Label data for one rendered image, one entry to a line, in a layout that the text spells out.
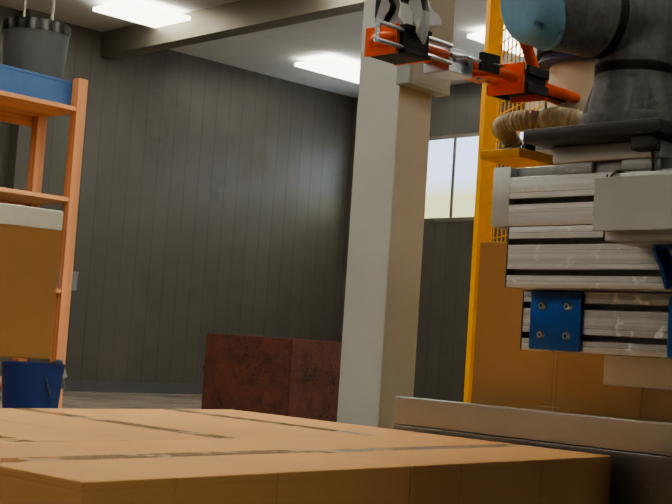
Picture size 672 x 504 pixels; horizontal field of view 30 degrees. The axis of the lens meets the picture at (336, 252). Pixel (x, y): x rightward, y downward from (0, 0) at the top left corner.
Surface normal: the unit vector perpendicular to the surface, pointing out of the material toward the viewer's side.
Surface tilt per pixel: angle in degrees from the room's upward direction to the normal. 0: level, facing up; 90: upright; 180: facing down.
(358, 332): 90
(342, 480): 90
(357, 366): 90
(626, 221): 90
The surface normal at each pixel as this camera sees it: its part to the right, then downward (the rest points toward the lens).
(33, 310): 0.68, -0.01
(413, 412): -0.66, -0.10
